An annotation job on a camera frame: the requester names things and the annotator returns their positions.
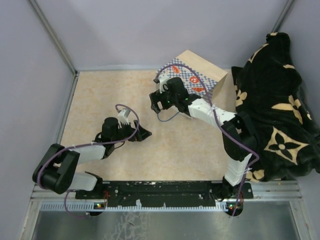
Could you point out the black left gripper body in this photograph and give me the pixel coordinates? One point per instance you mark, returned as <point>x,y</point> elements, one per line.
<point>125,131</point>

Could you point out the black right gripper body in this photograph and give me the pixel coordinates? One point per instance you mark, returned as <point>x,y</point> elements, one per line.
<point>174,99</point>

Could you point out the blue checkered paper bag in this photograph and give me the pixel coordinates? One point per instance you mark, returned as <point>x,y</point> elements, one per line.
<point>198,75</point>

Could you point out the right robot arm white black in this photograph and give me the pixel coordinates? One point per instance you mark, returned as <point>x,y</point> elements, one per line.
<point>239,136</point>

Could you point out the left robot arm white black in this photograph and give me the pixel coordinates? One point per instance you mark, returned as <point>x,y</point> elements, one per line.
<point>57,169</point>

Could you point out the black floral blanket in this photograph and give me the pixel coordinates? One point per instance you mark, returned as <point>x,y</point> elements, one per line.
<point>268,89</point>

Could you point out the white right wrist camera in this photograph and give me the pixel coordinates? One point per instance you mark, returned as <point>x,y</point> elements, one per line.
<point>160,82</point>

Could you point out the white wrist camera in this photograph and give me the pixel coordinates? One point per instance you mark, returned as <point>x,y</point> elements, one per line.
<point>160,82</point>
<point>123,116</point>

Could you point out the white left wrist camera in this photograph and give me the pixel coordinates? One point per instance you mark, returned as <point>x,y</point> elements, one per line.
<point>123,116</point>

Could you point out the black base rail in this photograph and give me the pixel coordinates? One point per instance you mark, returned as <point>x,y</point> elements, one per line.
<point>157,194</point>

